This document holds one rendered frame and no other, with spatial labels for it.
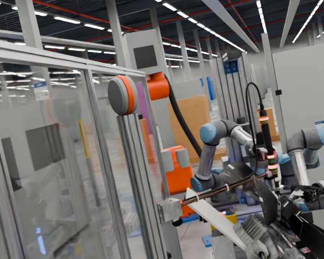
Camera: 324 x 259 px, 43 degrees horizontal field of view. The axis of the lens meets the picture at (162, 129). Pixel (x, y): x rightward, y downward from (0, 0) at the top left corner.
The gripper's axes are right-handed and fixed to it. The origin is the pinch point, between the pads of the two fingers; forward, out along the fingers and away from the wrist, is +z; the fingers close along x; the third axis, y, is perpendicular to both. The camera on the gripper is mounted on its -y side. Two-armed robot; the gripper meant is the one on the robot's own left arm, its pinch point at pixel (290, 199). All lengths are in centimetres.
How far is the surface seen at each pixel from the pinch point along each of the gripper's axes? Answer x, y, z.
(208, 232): 147, -261, -130
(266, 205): -15.6, 23.3, 40.1
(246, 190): -13.3, -1.5, 28.2
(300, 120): -6, -107, -140
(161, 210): -21, 2, 78
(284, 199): -9.0, 13.5, 18.8
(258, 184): -24, 19, 40
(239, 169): -21.0, -10.7, 22.9
